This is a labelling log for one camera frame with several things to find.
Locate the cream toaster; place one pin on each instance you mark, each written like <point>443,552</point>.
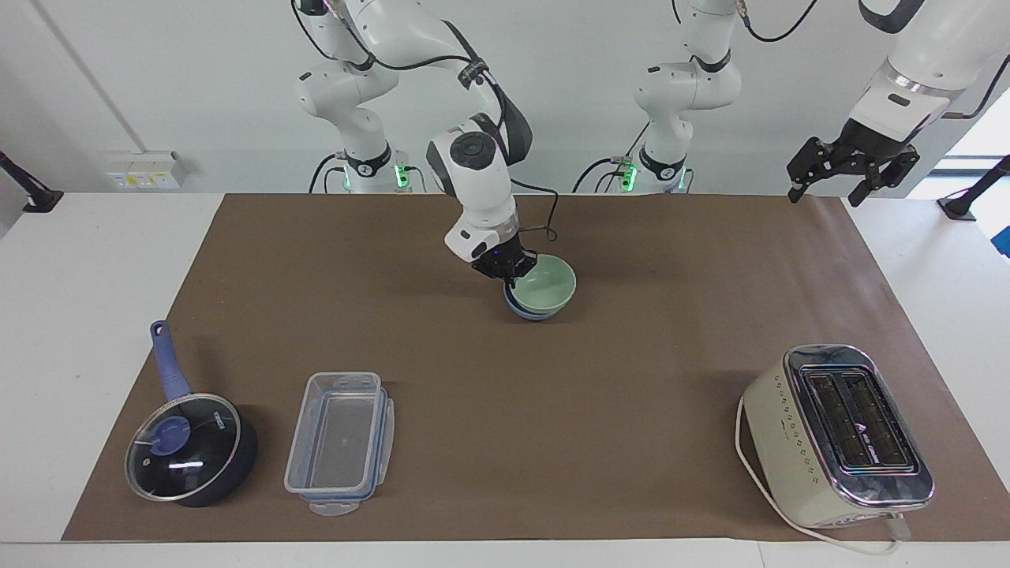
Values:
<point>797,465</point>

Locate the dark blue saucepan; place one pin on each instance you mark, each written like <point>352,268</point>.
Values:
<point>225,473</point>

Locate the blue object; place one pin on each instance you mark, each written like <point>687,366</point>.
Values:
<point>1003,241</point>

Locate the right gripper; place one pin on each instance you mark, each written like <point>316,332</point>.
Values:
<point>497,262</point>

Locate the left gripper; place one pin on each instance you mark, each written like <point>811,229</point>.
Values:
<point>866,142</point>

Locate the black stand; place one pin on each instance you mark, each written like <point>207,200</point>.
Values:
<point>970,197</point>
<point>35,197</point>

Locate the blue bowl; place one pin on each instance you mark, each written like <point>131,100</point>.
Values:
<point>521,311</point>

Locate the green bowl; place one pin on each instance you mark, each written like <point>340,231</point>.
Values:
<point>551,285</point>

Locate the glass lid with blue knob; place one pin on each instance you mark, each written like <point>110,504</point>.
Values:
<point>183,448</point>

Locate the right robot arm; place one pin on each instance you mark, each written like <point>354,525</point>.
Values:
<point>477,185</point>

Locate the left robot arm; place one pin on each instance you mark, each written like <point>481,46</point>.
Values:
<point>685,83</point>

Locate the white wall socket box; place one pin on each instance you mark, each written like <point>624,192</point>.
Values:
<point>142,172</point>

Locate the clear plastic food container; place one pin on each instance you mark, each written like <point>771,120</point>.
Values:
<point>339,446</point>

